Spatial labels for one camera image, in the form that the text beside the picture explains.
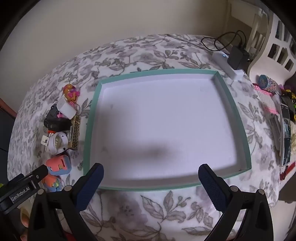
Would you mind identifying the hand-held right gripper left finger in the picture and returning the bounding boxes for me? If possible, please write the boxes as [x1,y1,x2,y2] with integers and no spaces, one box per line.
[28,163,104,241]

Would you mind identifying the smartphone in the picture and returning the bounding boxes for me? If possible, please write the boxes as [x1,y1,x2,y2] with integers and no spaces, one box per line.
[280,104,291,166]

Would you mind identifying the person's left hand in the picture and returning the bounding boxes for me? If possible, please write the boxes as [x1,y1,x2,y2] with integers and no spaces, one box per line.
[20,207,31,241]

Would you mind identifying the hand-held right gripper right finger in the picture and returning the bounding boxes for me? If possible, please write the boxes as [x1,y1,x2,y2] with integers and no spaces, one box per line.
[198,164,277,241]

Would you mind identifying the pink white knitted cloth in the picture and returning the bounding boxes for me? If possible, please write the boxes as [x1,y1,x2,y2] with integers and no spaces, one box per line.
[253,85,280,115]

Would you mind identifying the small white box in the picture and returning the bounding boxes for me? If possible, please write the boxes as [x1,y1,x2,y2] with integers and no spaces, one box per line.
[57,98,77,119]

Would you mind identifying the dark blue side furniture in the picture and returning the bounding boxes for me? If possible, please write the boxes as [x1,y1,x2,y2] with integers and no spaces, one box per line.
[0,97,16,176]

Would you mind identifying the round colourful tin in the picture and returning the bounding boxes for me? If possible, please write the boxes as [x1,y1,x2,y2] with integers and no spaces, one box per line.
[258,75,277,92]

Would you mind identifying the small black box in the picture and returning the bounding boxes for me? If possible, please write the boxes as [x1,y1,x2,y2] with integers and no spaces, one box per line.
[44,117,72,133]

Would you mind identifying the black charger adapter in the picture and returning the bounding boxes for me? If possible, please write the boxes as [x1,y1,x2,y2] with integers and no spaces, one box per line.
[228,46,250,70]

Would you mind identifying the red fabric item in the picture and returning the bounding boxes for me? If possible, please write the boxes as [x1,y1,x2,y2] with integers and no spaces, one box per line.
[280,162,296,181]

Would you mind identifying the teal shallow box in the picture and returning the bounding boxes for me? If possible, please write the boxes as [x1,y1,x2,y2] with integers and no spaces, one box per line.
[83,69,252,192]

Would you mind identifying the black cable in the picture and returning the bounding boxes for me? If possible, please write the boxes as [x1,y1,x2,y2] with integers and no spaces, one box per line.
[201,31,247,52]

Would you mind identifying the small pink blue toy block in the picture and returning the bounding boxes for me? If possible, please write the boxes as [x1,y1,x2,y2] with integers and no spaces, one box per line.
[42,175,62,192]

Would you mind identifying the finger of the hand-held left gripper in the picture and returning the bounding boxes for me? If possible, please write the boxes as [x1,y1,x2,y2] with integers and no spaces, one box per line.
[29,164,49,184]

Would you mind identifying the grey plastic object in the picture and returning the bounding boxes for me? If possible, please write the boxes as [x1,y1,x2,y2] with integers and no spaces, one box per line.
[269,115,282,149]

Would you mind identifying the white strap watch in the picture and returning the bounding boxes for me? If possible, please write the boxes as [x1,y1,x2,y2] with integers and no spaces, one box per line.
[46,132,70,155]

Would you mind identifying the white cutout furniture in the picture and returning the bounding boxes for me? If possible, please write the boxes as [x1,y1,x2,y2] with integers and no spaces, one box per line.
[247,14,296,79]

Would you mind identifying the gold patterned box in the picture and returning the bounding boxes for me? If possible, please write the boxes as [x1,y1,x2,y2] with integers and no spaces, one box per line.
[69,115,81,150]

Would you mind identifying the orange pink toy figure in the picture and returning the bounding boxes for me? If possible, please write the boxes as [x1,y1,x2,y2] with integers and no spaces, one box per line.
[63,84,80,102]

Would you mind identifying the large pink blue toy block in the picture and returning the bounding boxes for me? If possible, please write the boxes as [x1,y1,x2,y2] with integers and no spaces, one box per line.
[46,155,71,175]

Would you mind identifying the white power strip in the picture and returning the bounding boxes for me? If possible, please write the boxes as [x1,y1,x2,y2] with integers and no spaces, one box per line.
[212,51,244,80]

